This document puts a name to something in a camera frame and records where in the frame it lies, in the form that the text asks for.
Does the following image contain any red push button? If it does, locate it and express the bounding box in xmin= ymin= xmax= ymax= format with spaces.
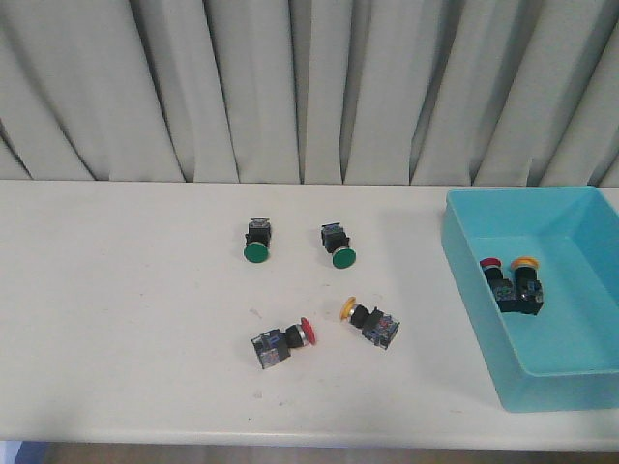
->
xmin=251 ymin=317 xmax=316 ymax=369
xmin=480 ymin=257 xmax=516 ymax=312

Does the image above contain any yellow push button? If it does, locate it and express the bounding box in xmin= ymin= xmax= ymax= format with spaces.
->
xmin=339 ymin=297 xmax=400 ymax=350
xmin=511 ymin=256 xmax=544 ymax=315

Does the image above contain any light blue plastic box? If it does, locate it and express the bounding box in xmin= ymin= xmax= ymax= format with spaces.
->
xmin=441 ymin=187 xmax=618 ymax=412

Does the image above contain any green push button right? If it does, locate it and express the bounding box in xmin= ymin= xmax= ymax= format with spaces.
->
xmin=321 ymin=222 xmax=357 ymax=269

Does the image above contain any green push button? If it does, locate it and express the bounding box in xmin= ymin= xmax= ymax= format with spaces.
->
xmin=243 ymin=217 xmax=272 ymax=264
xmin=321 ymin=222 xmax=357 ymax=269

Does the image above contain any green push button left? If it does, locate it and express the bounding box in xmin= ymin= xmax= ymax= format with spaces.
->
xmin=243 ymin=217 xmax=272 ymax=264

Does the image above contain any yellow push button lying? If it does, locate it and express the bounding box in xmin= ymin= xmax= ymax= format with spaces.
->
xmin=339 ymin=297 xmax=400 ymax=350

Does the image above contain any red push button lying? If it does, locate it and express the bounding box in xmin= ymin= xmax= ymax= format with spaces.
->
xmin=251 ymin=317 xmax=316 ymax=369

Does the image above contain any white pleated curtain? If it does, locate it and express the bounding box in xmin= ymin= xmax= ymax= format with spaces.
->
xmin=1 ymin=1 xmax=618 ymax=188

